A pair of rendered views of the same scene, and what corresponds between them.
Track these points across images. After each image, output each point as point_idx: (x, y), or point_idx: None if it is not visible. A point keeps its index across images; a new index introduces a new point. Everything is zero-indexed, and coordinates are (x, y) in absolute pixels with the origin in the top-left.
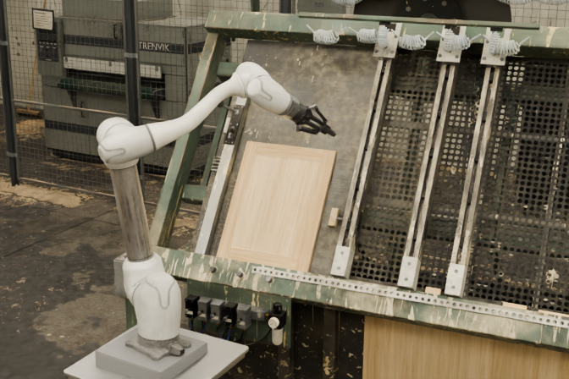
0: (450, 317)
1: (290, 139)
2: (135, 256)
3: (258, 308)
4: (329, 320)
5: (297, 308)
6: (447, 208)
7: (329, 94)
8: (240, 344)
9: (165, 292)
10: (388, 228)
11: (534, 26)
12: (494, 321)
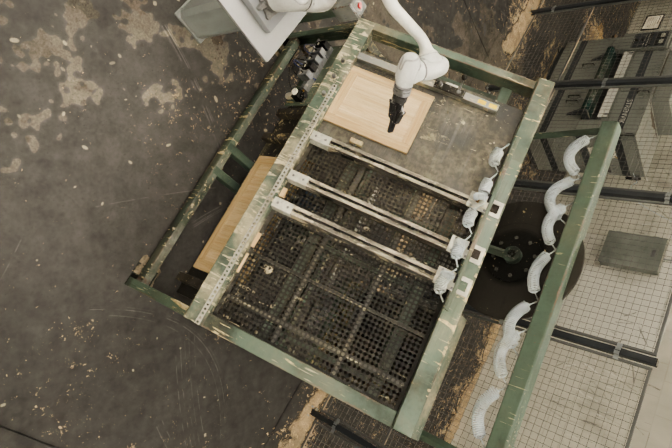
0: (260, 197)
1: (427, 126)
2: None
3: (309, 86)
4: None
5: None
6: (338, 217)
7: (456, 159)
8: (270, 57)
9: None
10: (337, 175)
11: (446, 305)
12: (247, 222)
